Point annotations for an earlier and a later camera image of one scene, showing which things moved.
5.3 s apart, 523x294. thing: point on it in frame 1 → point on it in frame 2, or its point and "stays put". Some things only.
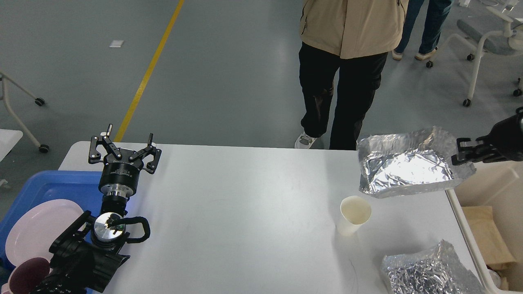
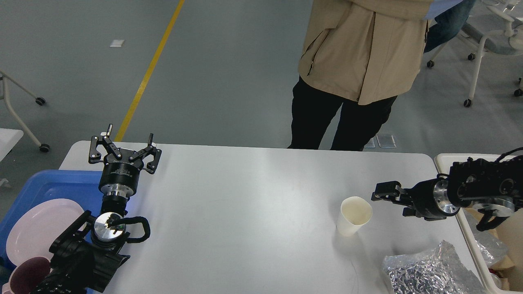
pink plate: (32, 234) stays put
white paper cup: (355, 211) stays put
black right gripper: (506, 137) → (434, 199)
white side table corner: (9, 138) stays put
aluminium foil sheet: (408, 162) → (492, 245)
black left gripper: (120, 178) stays put
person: (437, 12) → (449, 15)
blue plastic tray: (80, 188) stays put
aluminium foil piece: (437, 270) stays put
